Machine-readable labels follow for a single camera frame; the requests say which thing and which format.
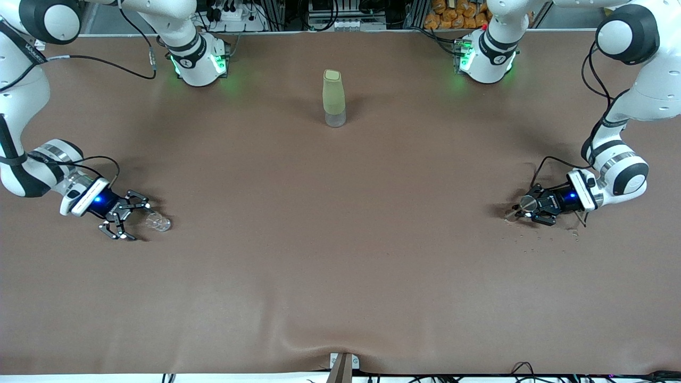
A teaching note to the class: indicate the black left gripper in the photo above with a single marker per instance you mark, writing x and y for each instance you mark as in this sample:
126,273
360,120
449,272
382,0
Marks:
558,201

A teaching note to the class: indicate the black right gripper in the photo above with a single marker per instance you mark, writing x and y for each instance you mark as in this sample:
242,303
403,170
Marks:
108,204

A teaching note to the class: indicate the steel double jigger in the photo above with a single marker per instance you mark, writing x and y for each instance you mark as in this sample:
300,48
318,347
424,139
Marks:
528,201

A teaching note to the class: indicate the clear glass measuring beaker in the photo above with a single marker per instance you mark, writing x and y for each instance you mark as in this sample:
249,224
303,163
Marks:
162,225

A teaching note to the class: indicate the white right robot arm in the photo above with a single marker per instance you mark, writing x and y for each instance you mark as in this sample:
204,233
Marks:
21,90

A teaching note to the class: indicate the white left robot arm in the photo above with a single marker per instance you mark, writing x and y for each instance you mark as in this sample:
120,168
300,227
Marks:
659,90

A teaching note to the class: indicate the tall green shaker bottle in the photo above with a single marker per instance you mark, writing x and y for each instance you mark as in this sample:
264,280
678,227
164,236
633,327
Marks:
333,98

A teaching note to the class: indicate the orange bags pile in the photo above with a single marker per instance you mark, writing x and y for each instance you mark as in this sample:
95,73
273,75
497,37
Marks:
452,18

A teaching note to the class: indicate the brown table mat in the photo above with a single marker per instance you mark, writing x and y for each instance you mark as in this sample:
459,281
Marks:
340,276

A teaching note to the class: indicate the white power strip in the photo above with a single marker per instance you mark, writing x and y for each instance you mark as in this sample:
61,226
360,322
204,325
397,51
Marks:
234,17

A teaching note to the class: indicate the grey connector box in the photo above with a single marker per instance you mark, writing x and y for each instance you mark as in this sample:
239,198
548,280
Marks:
346,24

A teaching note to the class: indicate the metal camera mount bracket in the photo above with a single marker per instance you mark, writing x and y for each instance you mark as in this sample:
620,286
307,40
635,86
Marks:
343,372

